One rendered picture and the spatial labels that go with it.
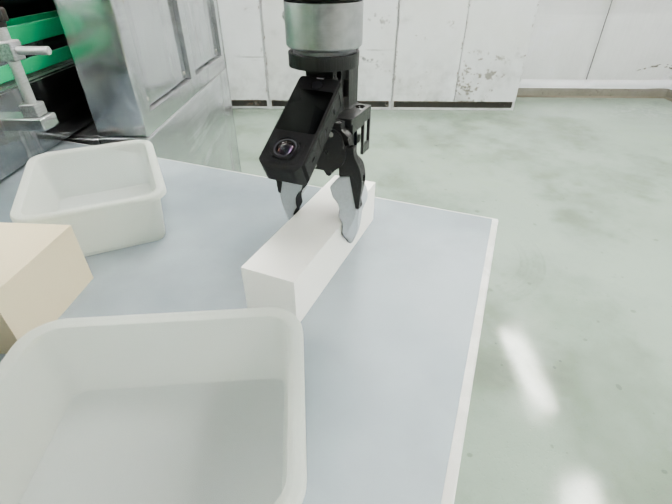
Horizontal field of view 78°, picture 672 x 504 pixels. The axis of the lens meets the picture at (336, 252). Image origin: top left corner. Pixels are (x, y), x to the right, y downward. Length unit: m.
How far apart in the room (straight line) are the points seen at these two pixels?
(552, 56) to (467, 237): 3.97
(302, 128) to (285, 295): 0.16
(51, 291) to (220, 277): 0.17
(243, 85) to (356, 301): 3.42
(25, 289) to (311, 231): 0.29
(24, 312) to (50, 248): 0.07
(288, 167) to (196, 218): 0.30
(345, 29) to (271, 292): 0.26
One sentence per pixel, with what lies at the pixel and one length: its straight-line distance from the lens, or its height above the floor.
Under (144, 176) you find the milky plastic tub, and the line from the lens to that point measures 0.78.
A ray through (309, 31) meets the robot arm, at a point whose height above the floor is 1.01.
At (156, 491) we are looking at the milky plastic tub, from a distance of 0.37.
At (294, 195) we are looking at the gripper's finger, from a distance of 0.50.
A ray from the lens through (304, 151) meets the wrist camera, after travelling 0.38.
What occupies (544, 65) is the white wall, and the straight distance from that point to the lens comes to 4.52.
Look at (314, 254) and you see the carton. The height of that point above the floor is 0.81.
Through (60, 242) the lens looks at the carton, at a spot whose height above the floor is 0.82.
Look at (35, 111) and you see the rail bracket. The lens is 0.83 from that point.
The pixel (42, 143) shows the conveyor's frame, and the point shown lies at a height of 0.77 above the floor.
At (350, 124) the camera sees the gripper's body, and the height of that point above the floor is 0.92.
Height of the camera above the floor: 1.07
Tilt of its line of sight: 35 degrees down
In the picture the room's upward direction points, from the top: straight up
